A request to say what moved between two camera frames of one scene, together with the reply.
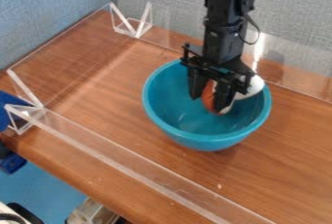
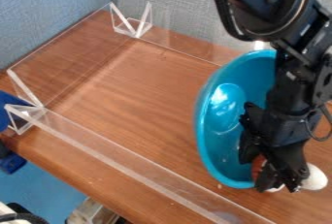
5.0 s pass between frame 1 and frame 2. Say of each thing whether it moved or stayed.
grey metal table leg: stayed
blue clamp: stayed
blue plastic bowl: moved
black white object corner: stayed
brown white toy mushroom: moved
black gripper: moved
